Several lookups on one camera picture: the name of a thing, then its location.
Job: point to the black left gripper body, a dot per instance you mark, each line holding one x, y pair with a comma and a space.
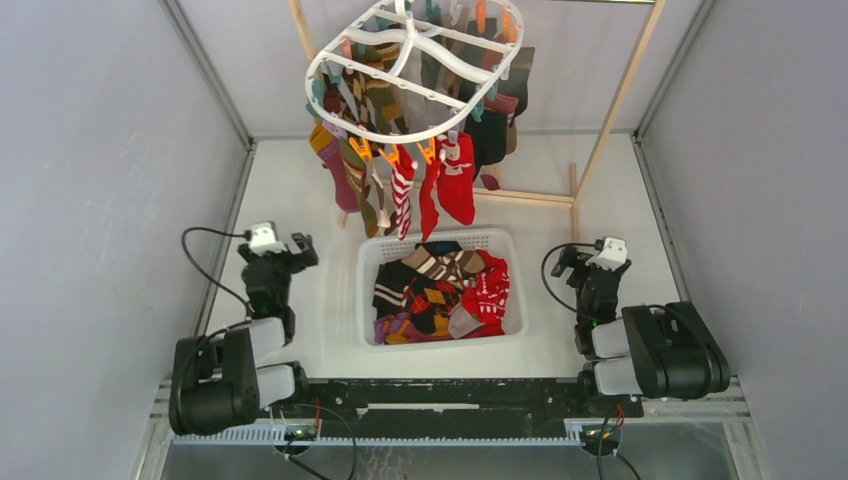
284, 264

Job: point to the black hanging sock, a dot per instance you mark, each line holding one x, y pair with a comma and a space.
494, 136

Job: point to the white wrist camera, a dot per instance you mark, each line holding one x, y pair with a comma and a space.
264, 238
611, 255

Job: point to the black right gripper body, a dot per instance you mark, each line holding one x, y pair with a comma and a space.
576, 257

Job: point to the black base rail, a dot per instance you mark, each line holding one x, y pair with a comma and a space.
453, 409

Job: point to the olive and orange sock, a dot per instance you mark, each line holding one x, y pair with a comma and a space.
357, 178

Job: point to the orange clothespin clip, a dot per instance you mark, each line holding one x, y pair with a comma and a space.
390, 154
361, 147
427, 149

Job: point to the brown striped hanging sock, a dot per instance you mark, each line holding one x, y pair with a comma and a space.
385, 98

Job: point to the red santa hanging sock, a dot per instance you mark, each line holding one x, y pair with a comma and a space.
456, 177

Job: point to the argyle brown hanging sock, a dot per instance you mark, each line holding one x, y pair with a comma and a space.
340, 95

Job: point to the red patterned sock in basket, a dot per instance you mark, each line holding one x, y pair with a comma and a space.
486, 300

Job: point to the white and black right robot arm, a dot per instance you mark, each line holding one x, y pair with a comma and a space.
652, 351

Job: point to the purple orange sock in basket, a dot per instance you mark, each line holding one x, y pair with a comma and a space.
399, 329

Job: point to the red santa sock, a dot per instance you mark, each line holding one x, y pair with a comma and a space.
428, 210
456, 177

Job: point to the wooden drying rack frame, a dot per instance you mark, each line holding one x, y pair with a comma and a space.
589, 84

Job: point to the black sock in basket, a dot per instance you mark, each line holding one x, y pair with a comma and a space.
392, 280

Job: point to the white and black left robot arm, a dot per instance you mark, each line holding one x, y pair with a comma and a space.
216, 381

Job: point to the grey hanging sock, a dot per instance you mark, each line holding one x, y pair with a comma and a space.
437, 77

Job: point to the red white striped sock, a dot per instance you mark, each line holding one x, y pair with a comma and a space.
402, 180

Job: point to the red black argyle basket sock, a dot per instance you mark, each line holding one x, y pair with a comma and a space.
427, 298

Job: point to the white plastic laundry basket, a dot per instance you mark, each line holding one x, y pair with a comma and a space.
462, 326

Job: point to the tan brown striped basket sock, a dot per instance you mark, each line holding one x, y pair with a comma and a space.
457, 267

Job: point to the pink and purple hanging sock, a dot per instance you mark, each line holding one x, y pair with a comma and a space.
326, 146

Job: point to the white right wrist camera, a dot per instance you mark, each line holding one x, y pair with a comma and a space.
611, 255

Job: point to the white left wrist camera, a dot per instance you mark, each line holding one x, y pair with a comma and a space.
264, 238

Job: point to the white round clip hanger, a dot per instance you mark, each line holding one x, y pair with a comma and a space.
478, 41

